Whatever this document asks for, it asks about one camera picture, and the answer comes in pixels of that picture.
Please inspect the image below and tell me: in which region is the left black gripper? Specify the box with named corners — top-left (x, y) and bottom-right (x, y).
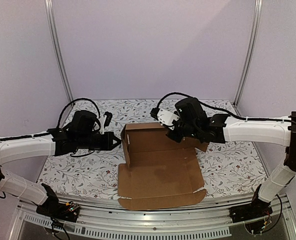
top-left (77, 131), bottom-right (122, 151)

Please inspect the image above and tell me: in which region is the brown cardboard box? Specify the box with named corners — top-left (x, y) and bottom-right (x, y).
top-left (118, 122), bottom-right (208, 211)

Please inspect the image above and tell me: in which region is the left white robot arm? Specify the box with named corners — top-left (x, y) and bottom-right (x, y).
top-left (0, 110), bottom-right (121, 217)

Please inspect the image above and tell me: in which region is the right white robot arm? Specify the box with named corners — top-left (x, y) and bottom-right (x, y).
top-left (151, 97), bottom-right (296, 218)

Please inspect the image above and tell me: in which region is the floral patterned table mat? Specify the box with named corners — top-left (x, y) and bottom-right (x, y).
top-left (38, 99), bottom-right (267, 200)

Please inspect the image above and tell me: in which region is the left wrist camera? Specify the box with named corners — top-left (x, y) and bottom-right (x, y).
top-left (99, 111), bottom-right (113, 135)

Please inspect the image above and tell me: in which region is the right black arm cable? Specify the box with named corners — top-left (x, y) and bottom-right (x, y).
top-left (155, 91), bottom-right (291, 123)

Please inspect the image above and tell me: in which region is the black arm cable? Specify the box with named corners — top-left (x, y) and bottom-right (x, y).
top-left (155, 91), bottom-right (291, 123)
top-left (56, 97), bottom-right (101, 130)

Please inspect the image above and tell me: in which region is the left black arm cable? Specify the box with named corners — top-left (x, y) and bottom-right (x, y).
top-left (56, 97), bottom-right (101, 130)

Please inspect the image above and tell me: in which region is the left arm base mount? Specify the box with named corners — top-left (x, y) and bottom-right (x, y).
top-left (36, 183), bottom-right (80, 223)

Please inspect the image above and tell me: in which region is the aluminium front rail frame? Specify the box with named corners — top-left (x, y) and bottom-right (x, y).
top-left (9, 193), bottom-right (296, 240)

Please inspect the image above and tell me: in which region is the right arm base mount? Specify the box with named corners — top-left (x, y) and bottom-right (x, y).
top-left (229, 192), bottom-right (272, 235)

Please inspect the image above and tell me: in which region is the right aluminium corner post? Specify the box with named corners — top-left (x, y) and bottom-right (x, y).
top-left (233, 0), bottom-right (263, 107)

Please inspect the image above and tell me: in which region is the aluminium corner post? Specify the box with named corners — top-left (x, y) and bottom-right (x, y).
top-left (44, 0), bottom-right (73, 102)
top-left (233, 0), bottom-right (263, 107)

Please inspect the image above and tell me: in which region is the left aluminium corner post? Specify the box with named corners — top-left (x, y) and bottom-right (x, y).
top-left (44, 0), bottom-right (73, 102)

